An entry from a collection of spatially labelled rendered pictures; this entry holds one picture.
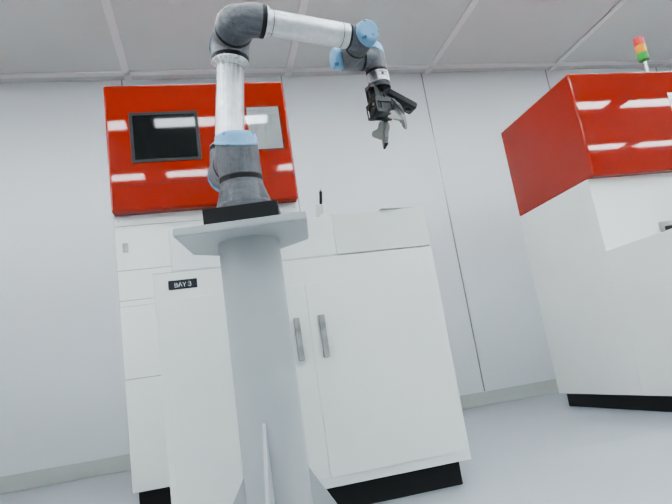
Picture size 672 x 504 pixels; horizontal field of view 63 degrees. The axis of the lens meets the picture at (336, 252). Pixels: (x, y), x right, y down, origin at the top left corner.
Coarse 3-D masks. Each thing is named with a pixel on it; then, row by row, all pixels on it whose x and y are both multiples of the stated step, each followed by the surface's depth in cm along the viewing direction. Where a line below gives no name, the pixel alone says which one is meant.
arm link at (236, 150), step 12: (228, 132) 145; (240, 132) 145; (252, 132) 149; (216, 144) 146; (228, 144) 144; (240, 144) 144; (252, 144) 146; (216, 156) 148; (228, 156) 144; (240, 156) 144; (252, 156) 146; (216, 168) 151; (228, 168) 144; (240, 168) 143; (252, 168) 145
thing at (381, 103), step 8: (384, 80) 182; (368, 88) 182; (376, 88) 182; (384, 88) 184; (368, 96) 184; (376, 96) 181; (384, 96) 183; (368, 104) 183; (376, 104) 178; (384, 104) 180; (392, 104) 180; (376, 112) 179; (384, 112) 179; (368, 120) 184; (376, 120) 184
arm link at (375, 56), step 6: (378, 42) 185; (372, 48) 184; (378, 48) 184; (372, 54) 183; (378, 54) 184; (384, 54) 187; (372, 60) 183; (378, 60) 183; (384, 60) 185; (366, 66) 184; (372, 66) 183; (378, 66) 183; (384, 66) 184; (366, 72) 185
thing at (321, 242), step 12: (312, 228) 189; (324, 228) 190; (312, 240) 188; (324, 240) 189; (180, 252) 178; (288, 252) 185; (300, 252) 186; (312, 252) 187; (324, 252) 188; (336, 252) 189; (180, 264) 177; (192, 264) 178; (204, 264) 178; (216, 264) 179
